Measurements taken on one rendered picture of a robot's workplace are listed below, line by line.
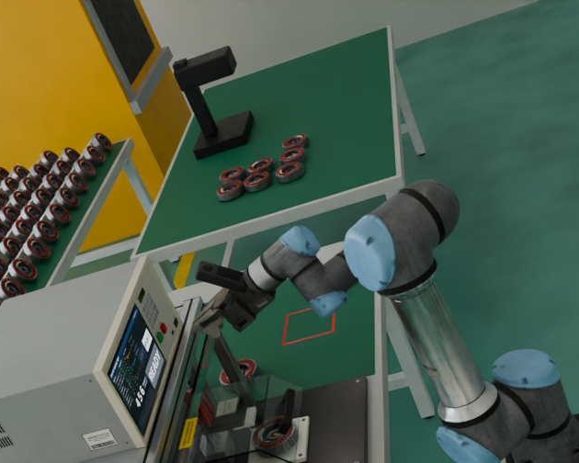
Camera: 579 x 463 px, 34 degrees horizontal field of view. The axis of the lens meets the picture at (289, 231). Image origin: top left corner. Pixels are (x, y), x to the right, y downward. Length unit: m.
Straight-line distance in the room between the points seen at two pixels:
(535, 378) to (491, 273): 2.33
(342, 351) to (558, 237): 1.82
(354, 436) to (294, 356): 0.46
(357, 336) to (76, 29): 3.23
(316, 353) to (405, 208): 1.11
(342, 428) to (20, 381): 0.79
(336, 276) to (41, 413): 0.66
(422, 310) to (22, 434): 0.87
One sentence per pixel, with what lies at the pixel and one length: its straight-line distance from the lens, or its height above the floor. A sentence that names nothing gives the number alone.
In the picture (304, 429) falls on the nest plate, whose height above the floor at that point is 0.78.
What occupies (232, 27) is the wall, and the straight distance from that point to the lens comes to 7.20.
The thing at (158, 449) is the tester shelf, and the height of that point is 1.11.
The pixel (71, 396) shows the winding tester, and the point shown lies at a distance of 1.93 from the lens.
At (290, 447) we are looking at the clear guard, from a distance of 1.94.
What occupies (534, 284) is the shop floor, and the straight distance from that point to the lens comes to 3.97.
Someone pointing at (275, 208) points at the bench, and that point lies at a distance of 3.54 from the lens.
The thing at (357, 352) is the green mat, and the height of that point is 0.75.
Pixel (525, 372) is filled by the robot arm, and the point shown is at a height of 1.07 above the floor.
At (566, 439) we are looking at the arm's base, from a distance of 1.91.
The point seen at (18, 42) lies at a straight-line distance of 5.56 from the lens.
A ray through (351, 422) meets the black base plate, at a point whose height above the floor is 0.77.
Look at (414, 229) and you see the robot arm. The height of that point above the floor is 1.44.
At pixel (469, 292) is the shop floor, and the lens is 4.03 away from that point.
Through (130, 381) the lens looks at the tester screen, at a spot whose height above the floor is 1.22.
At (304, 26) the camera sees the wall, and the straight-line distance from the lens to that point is 7.14.
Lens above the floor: 2.20
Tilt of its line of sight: 26 degrees down
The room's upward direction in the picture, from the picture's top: 23 degrees counter-clockwise
